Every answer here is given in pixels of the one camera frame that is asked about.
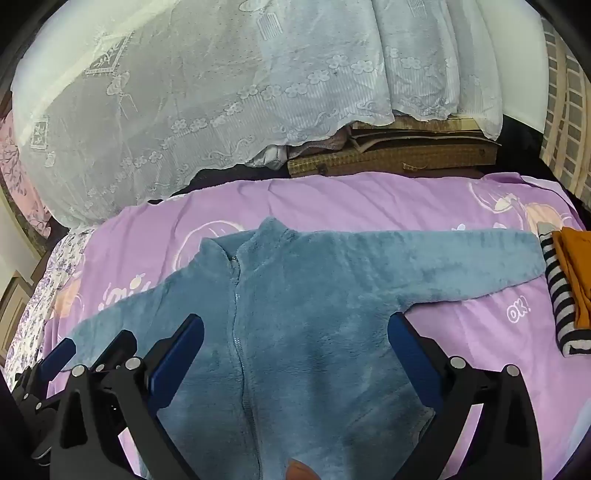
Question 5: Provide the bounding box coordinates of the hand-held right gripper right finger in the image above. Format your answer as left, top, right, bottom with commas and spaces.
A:
388, 313, 543, 480

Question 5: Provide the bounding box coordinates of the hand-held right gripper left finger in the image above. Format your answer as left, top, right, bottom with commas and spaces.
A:
58, 314, 205, 480

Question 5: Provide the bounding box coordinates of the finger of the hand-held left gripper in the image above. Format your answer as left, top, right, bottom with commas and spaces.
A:
39, 338, 77, 384
90, 329, 138, 374

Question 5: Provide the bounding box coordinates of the blue fleece jacket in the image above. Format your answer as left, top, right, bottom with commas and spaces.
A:
62, 217, 548, 480

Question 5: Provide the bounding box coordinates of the wooden furniture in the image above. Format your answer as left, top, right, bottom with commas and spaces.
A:
0, 194, 47, 352

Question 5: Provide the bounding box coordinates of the purple floral bed sheet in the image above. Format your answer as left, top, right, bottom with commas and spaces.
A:
4, 228, 95, 374

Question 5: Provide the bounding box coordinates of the black white striped garment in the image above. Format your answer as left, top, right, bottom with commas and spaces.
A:
538, 233, 591, 356

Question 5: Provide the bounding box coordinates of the orange brown object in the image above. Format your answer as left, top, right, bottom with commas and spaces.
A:
284, 459, 321, 480

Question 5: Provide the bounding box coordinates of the purple printed blanket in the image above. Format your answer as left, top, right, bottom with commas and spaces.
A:
39, 172, 591, 480

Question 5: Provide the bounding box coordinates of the pink floral cloth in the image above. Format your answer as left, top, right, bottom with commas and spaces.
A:
0, 111, 51, 238

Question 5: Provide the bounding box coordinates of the orange garment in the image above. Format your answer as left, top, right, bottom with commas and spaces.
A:
551, 227, 591, 330

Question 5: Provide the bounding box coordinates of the white lace cloth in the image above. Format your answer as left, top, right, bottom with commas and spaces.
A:
11, 0, 504, 227

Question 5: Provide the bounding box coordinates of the beige plaid cloth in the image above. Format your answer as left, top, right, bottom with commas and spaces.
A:
538, 14, 591, 208

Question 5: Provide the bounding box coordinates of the white pillow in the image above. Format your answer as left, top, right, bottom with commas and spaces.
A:
480, 0, 550, 130

